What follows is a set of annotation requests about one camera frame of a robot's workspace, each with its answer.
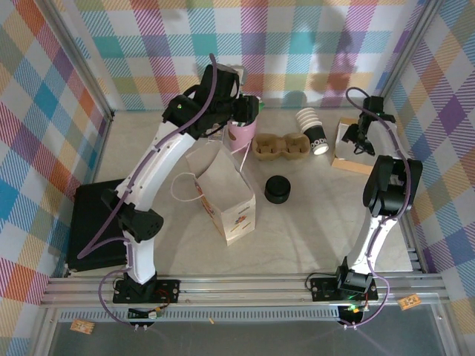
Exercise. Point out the stack of paper cups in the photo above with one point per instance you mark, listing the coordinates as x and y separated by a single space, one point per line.
315 133

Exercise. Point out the white printed paper bag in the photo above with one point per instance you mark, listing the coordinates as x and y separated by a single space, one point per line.
230 178

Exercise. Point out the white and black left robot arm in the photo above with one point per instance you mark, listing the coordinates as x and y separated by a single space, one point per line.
156 167

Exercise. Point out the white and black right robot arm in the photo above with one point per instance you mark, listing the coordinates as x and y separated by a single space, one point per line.
389 193

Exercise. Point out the green paper-wrapped straw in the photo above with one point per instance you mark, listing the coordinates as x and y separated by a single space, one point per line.
262 106

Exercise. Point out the white paper napkins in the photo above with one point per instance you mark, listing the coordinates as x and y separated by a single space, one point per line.
347 150

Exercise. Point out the pink straw holder cup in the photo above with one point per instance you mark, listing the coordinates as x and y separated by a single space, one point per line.
243 137

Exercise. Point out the wooden napkin tray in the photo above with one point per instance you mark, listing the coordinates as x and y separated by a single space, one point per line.
352 167

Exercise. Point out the small printed card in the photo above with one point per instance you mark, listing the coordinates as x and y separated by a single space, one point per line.
215 135

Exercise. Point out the brown pulp cup carrier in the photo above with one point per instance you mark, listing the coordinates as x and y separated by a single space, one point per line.
282 146

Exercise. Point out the stack of black lids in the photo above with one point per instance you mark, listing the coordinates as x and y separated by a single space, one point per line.
278 189

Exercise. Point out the orange tag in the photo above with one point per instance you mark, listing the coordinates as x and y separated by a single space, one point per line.
409 303
81 326

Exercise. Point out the small connector board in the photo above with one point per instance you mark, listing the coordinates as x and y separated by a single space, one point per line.
352 313
144 314

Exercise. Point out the black hard case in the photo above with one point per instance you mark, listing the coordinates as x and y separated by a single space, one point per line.
89 222

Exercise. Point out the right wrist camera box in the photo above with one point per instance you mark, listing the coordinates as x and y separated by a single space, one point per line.
373 103

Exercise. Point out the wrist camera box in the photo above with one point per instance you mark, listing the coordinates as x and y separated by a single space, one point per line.
235 74
373 103

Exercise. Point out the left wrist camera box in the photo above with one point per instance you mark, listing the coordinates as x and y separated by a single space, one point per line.
235 74

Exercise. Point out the aluminium frame post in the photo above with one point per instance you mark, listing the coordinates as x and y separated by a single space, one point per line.
74 59
404 55

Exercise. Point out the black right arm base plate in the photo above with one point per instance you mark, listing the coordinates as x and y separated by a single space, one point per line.
323 289

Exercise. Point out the aluminium mounting rail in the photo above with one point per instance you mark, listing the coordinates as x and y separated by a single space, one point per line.
241 289

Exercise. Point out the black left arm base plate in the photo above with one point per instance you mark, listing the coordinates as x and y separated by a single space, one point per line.
167 291

